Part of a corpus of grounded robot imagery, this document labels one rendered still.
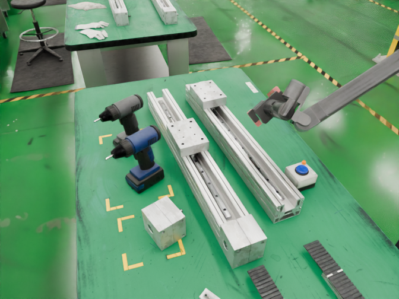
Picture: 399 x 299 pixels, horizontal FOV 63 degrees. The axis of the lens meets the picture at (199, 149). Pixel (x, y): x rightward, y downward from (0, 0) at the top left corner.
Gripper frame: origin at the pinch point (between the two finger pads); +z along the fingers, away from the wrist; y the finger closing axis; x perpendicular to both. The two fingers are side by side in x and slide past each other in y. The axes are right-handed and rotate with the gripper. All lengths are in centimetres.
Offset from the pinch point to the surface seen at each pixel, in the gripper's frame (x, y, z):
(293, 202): 22.2, 17.2, -25.5
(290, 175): 21.7, 10.2, -14.3
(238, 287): 19, 46, -39
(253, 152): 11.4, 13.1, -2.7
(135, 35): -48, 4, 131
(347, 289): 34, 25, -50
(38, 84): -76, 97, 254
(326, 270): 31, 25, -44
